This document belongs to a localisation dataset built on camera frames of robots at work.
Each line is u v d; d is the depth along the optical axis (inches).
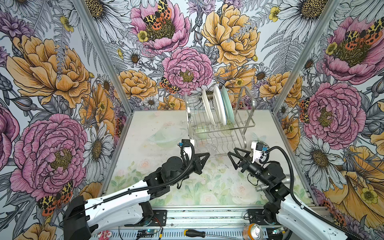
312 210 19.9
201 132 27.2
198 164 23.4
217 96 26.2
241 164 25.1
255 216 29.1
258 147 25.2
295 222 22.5
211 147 28.7
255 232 24.3
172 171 19.8
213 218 30.0
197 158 24.1
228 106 26.5
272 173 22.2
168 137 41.6
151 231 28.0
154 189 20.9
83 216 16.2
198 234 27.1
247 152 28.7
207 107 26.5
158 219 28.9
